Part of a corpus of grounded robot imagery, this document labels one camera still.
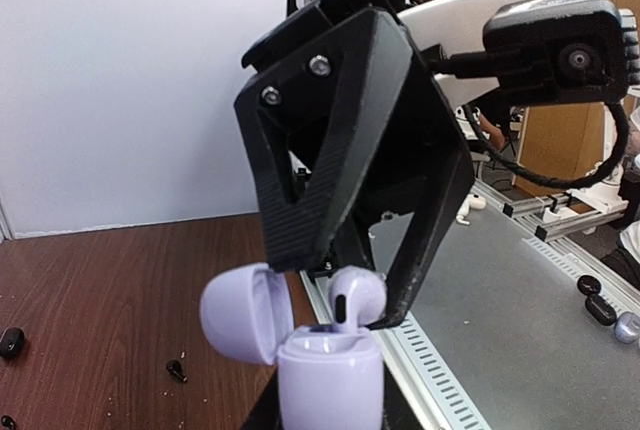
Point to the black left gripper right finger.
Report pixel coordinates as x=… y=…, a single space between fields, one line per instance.
x=397 y=415

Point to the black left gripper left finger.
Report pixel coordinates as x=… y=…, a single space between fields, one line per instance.
x=265 y=414

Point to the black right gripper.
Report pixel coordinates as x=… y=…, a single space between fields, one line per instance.
x=350 y=140

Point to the lilac earbud charging case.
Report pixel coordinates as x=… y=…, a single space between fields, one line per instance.
x=326 y=380

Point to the lilac wireless earbud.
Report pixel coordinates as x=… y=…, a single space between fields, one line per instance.
x=357 y=297

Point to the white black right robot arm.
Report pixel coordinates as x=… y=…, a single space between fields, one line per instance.
x=343 y=122

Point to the black earbud near case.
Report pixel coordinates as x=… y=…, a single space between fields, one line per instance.
x=175 y=369

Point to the black earbud charging case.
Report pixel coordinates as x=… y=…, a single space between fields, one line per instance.
x=12 y=342

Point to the dark earbud cases on bench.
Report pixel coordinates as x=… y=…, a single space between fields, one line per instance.
x=625 y=325

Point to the black earbud front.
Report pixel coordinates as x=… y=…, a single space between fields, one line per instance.
x=7 y=422

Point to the aluminium front rail frame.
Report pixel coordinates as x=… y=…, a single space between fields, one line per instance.
x=499 y=338

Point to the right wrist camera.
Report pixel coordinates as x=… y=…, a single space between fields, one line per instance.
x=550 y=52

